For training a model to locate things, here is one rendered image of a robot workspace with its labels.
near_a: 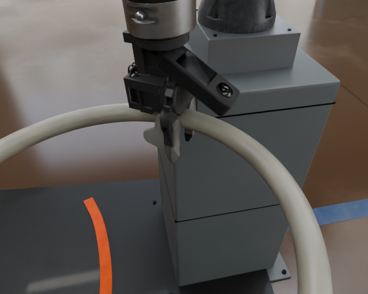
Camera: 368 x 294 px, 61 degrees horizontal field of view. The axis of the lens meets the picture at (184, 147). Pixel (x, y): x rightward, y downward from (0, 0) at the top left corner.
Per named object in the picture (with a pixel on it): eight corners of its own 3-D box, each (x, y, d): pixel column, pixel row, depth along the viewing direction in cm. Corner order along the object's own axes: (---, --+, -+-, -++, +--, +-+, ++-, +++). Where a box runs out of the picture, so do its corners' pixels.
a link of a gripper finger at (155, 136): (149, 154, 54) (148, 105, 49) (180, 163, 52) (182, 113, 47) (139, 163, 52) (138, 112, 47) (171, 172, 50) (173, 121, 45)
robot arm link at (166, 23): (207, -17, 39) (172, 9, 33) (207, 23, 42) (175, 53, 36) (145, -22, 42) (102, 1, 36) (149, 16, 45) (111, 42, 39)
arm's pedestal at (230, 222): (149, 201, 153) (131, 27, 98) (246, 186, 161) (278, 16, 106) (166, 304, 116) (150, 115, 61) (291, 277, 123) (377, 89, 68)
